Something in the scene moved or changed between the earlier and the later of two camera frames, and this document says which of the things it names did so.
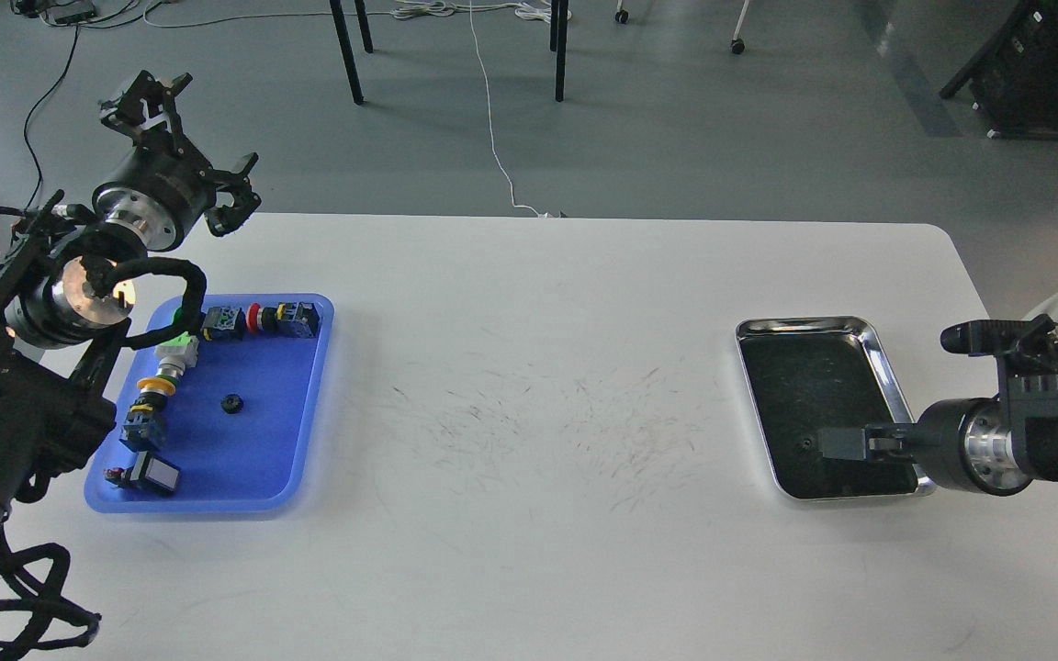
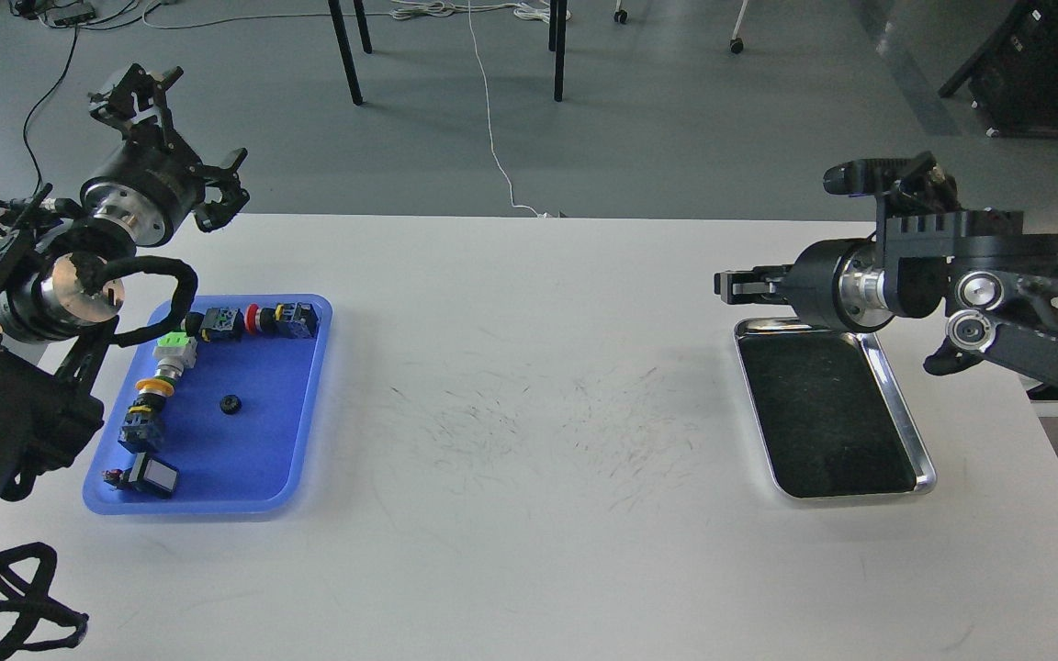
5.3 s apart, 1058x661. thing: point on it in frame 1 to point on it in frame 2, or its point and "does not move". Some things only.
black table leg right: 557,41 does not move
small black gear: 231,404 does not move
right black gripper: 965,442 to 832,283
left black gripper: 163,193 does not move
